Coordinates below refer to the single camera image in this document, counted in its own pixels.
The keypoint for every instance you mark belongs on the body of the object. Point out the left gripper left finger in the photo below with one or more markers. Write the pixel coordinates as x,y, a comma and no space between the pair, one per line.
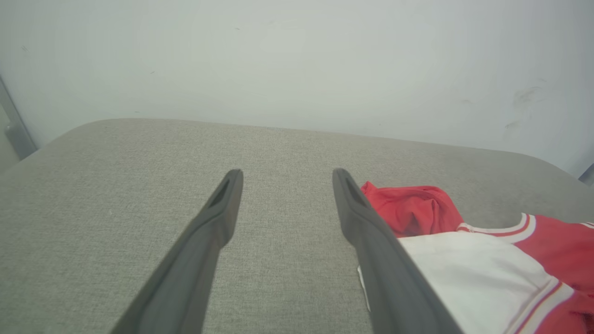
195,260

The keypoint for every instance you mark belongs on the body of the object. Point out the grey metal post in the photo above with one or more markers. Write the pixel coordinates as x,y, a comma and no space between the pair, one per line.
587,176

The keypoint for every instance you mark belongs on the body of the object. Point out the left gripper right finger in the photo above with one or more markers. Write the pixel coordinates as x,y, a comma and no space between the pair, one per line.
385,269

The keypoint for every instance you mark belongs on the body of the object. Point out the grey metal frame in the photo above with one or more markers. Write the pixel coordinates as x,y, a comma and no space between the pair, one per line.
16,125

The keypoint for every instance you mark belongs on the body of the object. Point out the red and white shirt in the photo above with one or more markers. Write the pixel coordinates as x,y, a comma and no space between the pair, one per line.
487,278

